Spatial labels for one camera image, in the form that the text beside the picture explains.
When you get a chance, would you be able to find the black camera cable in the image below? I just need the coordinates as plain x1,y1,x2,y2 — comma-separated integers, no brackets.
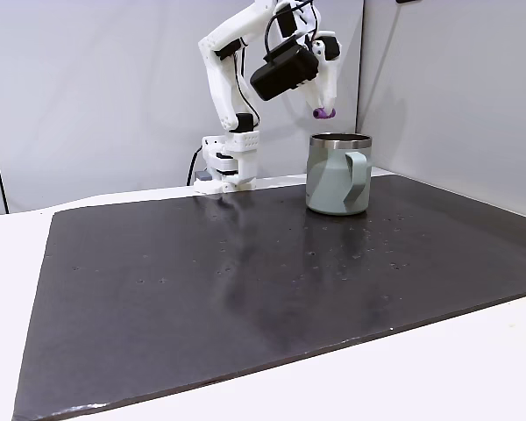
264,0,317,56

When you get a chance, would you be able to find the black base power cable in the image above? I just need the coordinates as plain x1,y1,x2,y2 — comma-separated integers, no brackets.
185,146,212,188

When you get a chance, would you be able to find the black table mat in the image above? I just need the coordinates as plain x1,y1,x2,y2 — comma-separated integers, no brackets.
11,173,526,421

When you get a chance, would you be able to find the black camera box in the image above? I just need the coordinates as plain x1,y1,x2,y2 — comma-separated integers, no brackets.
249,37,321,103

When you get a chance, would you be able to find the grey-green steel mug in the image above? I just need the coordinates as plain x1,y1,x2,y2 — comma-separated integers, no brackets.
305,132,373,217

